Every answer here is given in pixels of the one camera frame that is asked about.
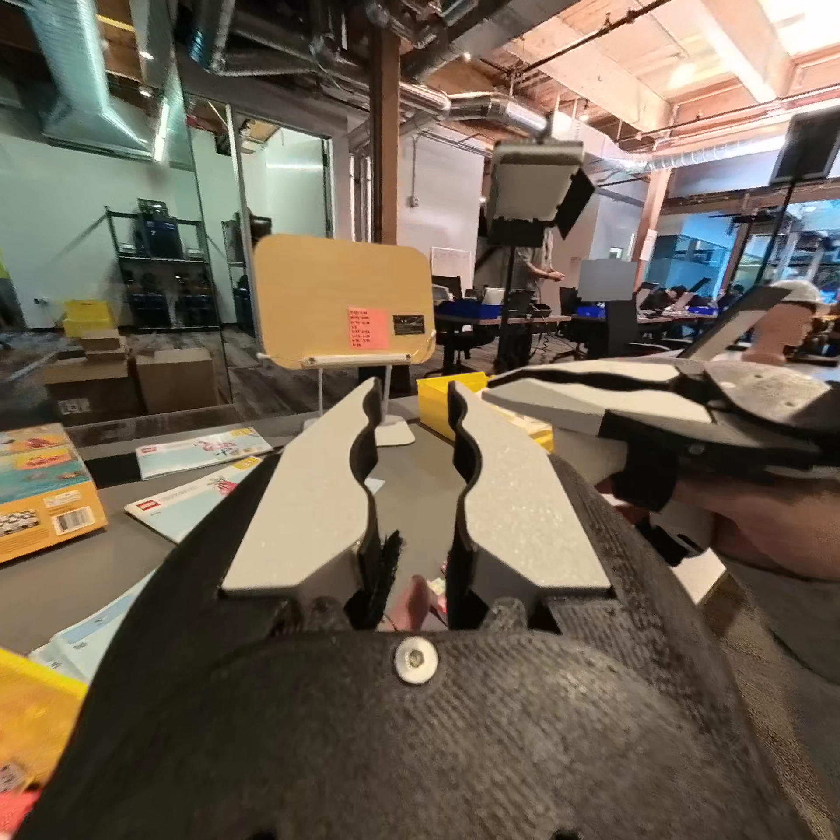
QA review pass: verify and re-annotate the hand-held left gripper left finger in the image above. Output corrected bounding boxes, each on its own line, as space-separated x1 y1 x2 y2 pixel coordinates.
220 377 404 631

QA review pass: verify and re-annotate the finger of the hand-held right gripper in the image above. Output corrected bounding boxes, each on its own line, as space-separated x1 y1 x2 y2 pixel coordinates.
481 382 715 437
487 358 685 395

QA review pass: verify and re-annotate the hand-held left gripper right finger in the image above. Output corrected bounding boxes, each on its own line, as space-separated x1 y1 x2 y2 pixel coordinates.
448 381 614 630

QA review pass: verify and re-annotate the yellow brick storage bin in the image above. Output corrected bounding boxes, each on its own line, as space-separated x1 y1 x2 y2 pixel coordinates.
0 648 89 840

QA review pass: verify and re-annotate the grey desk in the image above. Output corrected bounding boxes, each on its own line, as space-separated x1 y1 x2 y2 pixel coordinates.
0 354 840 664

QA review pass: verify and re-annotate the person's right hand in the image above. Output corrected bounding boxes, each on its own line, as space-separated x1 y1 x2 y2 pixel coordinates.
594 469 840 581

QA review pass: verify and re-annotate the black office chair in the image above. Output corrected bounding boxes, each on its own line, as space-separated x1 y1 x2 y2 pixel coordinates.
607 298 670 358

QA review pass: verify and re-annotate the brown wooden table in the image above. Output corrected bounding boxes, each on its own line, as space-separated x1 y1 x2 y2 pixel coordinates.
433 314 572 368

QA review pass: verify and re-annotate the silver laptop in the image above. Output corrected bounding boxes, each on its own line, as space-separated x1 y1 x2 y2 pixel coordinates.
679 285 791 361

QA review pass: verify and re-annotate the closed parrot instruction booklet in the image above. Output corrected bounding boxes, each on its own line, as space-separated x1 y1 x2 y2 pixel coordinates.
125 455 265 546

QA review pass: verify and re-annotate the yellow bin with plastic bags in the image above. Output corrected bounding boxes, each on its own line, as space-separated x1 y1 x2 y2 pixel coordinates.
416 371 555 455

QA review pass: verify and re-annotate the black light stand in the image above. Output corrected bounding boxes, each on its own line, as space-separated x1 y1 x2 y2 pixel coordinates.
482 167 598 375

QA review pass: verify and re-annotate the thin closed instruction booklet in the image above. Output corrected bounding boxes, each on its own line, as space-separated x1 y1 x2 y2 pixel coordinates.
136 427 273 481

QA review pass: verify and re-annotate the blue storage bin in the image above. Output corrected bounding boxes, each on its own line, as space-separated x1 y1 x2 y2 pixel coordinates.
436 301 505 322

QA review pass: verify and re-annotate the cardboard box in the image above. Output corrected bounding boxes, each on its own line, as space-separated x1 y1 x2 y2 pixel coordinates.
42 357 139 427
134 348 219 416

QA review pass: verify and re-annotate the pink sticky note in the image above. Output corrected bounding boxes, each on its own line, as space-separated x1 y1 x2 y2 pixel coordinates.
348 307 387 353

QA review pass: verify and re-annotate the person's grey hoodie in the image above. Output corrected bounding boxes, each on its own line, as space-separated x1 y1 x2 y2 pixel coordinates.
705 558 840 686

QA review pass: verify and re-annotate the white softbox light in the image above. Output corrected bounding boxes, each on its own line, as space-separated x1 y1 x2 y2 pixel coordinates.
484 139 585 225

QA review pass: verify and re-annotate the wooden book stand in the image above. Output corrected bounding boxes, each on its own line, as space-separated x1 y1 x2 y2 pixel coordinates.
252 234 437 447

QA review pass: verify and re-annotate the open instruction booklet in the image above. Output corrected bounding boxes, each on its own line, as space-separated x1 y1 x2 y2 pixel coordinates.
28 567 161 686

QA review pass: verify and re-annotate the orange toy set box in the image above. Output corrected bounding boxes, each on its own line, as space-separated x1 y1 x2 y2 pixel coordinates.
0 423 109 565

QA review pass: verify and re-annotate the black panel light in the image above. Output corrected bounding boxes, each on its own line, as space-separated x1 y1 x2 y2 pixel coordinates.
764 110 840 290

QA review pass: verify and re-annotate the metal storage shelf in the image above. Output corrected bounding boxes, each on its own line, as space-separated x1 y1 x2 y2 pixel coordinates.
105 199 222 333

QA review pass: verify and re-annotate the small yellow bin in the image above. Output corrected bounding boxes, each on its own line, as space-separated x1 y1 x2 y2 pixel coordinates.
62 300 119 339

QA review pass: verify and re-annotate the brown wooden column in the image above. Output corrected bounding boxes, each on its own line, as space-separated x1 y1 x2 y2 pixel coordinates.
369 26 403 245

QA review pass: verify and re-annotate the silver ventilation duct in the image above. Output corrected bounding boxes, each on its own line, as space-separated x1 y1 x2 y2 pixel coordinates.
394 82 555 140
26 0 161 161

